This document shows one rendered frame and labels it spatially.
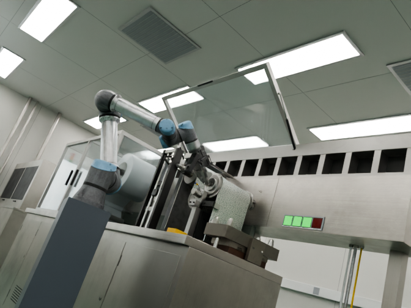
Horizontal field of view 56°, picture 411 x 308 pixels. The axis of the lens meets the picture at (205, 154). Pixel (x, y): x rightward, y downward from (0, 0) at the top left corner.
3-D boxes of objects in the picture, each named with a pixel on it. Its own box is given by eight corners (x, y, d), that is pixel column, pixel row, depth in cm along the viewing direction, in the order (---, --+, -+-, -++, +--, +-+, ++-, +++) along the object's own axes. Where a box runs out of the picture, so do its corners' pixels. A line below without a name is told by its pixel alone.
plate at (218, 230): (203, 233, 192) (207, 222, 194) (254, 256, 214) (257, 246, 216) (224, 236, 180) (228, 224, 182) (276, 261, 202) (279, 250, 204)
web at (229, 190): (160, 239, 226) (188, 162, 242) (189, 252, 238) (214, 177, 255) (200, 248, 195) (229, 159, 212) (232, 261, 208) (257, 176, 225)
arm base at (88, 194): (73, 198, 169) (82, 178, 173) (69, 200, 183) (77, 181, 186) (105, 211, 175) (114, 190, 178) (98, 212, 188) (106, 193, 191)
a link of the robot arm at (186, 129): (175, 124, 207) (189, 118, 208) (182, 143, 210) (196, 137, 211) (177, 126, 200) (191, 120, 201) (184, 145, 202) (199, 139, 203)
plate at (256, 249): (244, 259, 187) (250, 238, 190) (257, 265, 192) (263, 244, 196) (248, 260, 185) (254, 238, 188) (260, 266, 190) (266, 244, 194)
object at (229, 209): (207, 225, 200) (218, 192, 206) (237, 240, 212) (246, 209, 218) (208, 225, 199) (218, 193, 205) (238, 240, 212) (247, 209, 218)
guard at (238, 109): (165, 99, 300) (165, 99, 300) (190, 156, 312) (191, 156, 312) (265, 67, 219) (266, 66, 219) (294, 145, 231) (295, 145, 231)
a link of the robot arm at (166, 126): (97, 77, 197) (179, 118, 188) (103, 88, 207) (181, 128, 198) (84, 95, 193) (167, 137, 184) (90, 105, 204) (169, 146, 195)
